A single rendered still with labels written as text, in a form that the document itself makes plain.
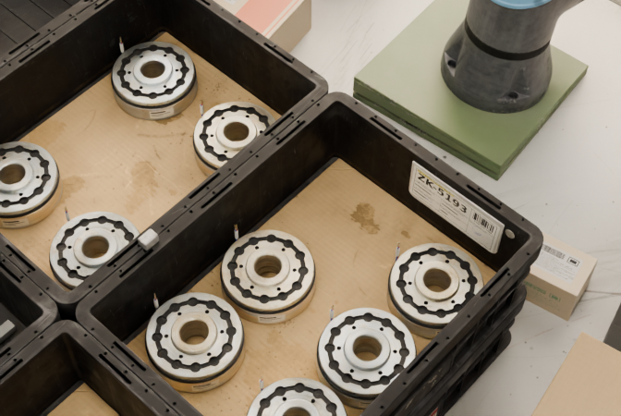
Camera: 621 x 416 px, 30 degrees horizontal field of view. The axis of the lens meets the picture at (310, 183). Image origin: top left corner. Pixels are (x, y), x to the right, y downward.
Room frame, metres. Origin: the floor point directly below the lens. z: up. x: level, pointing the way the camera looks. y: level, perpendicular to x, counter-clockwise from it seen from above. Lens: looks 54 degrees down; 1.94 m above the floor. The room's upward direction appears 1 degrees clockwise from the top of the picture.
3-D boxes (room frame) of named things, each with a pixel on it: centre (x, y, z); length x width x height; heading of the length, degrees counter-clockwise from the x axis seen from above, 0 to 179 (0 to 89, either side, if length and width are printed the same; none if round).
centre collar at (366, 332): (0.56, -0.06, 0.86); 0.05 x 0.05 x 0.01
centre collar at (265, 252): (0.66, 0.05, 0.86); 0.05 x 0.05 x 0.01
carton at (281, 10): (1.16, 0.10, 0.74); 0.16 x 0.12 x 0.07; 57
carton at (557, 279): (0.77, -0.23, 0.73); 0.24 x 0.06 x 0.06; 59
